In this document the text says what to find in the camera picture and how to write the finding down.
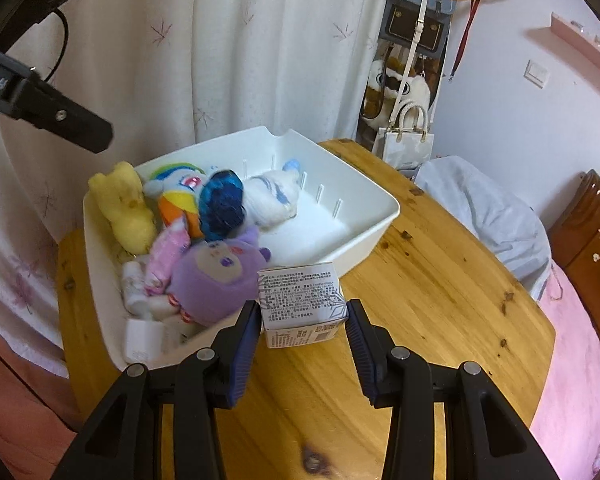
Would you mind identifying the pink blanket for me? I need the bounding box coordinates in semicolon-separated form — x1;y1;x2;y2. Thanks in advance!
530;260;600;480

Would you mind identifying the red lanyard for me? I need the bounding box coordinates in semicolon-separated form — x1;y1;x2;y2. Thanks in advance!
447;0;481;83

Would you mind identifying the white plush bear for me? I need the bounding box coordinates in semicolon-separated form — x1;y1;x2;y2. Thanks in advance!
241;158;308;231

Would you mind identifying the pink wall shelf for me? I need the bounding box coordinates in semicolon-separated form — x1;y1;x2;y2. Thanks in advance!
550;11;600;68

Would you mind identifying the black cable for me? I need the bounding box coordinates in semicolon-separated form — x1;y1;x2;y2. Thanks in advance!
42;8;70;83

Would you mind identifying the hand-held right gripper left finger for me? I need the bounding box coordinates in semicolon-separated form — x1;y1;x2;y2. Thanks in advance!
50;300;263;480

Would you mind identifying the blue denim bag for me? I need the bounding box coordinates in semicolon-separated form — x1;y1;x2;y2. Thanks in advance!
377;0;453;57

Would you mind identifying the white plastic bin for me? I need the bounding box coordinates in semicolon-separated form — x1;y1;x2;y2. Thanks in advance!
82;126;401;372

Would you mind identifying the white medicine bottle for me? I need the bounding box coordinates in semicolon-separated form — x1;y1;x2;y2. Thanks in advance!
124;317;168;362

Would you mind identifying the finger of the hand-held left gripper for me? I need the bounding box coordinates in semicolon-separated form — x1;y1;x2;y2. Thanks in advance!
17;72;115;155

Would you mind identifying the white carton box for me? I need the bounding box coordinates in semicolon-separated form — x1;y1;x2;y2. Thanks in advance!
257;261;350;349

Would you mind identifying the pink tissue packet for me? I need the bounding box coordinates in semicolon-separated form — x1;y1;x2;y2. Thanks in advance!
144;220;192;296

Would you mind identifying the rainbow plush toy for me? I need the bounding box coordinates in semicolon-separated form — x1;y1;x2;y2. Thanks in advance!
144;161;213;238

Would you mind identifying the yellow plush duck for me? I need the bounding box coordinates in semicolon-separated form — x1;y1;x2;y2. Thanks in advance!
88;161;157;255

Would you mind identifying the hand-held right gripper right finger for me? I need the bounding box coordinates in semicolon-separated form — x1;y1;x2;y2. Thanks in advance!
346;298;553;480

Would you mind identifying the purple plush toy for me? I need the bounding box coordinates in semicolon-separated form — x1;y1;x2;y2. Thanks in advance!
170;225;272;326

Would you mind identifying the brown wooden nightstand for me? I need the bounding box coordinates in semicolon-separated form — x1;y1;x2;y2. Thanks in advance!
547;170;600;366

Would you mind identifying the white curtain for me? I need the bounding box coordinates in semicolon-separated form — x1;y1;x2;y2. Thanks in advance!
0;0;411;376

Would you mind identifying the white light switch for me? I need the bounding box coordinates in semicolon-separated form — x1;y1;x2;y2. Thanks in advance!
524;59;551;90

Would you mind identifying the white tote bag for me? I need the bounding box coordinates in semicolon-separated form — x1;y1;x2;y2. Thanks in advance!
371;100;436;171

